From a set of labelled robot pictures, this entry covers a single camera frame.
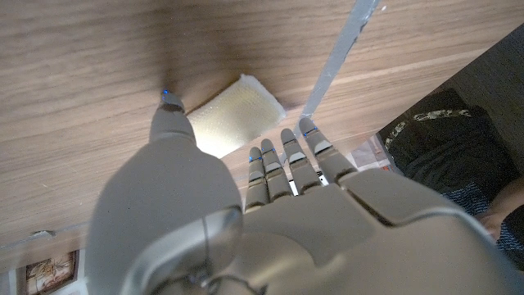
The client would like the yellow sponge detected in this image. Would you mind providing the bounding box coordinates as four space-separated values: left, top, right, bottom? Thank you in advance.
186 73 287 160

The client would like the grey tape strip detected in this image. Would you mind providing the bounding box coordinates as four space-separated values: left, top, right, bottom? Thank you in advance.
292 0 382 136

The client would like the standing person in black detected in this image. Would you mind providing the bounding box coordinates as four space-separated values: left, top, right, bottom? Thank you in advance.
376 88 524 274

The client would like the white floor box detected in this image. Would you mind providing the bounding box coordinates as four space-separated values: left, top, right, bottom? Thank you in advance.
350 134 396 173

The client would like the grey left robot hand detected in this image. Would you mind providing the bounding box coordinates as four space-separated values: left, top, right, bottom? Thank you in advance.
84 88 524 295

